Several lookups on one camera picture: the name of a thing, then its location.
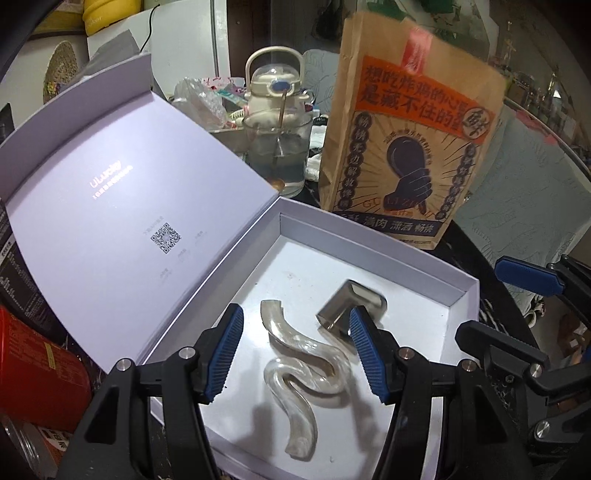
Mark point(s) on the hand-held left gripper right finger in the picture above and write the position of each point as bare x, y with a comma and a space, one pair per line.
369, 360

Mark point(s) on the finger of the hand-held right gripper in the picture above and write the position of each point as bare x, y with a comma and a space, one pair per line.
526, 276
503, 353

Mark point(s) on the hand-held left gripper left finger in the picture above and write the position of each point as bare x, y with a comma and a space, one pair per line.
226, 355

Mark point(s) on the smoky transparent plastic cap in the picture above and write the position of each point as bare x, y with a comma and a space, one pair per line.
332, 314

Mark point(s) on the clear wavy hair clip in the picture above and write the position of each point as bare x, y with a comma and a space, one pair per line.
300, 434

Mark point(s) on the white gift box with lid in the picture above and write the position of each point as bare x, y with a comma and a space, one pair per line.
115, 207

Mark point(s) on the light blue towel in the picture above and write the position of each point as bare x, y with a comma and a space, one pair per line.
517, 194

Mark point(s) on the red tin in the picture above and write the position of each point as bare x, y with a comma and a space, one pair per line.
37, 369

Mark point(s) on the brown printed paper bag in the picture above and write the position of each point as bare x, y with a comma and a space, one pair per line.
392, 138

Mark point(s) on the glass cup with water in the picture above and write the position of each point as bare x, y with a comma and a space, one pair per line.
277, 166

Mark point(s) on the white cloth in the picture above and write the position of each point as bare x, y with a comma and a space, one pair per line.
316, 157

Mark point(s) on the black printed box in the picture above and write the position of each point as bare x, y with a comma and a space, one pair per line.
18, 277

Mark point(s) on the long gold spoon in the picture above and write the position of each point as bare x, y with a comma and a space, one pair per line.
281, 115

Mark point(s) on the crumpled clear plastic bag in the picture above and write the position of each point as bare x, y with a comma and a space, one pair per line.
201, 104

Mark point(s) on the white refrigerator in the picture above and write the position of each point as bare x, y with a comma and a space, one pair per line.
184, 41

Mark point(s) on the round woven mat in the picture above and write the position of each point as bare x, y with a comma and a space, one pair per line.
60, 69

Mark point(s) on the yellow plastic basin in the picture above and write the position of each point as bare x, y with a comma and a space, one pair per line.
111, 14

